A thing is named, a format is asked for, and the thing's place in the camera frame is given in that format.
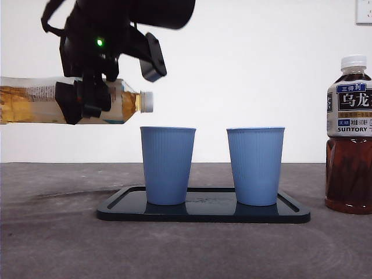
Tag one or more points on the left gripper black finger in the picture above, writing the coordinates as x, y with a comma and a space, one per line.
68, 101
94, 101

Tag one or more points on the pale jasmine tea bottle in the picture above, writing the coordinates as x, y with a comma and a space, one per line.
29, 98

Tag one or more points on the white wall socket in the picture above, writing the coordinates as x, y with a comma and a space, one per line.
364, 11

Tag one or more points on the dark rectangular tray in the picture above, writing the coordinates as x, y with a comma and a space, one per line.
203, 215

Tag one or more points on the dark oolong tea bottle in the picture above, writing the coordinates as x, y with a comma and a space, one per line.
348, 174

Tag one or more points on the blue ribbed plastic cup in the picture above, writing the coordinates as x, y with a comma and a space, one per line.
255, 165
167, 165

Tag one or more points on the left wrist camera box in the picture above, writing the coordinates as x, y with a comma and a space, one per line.
154, 61

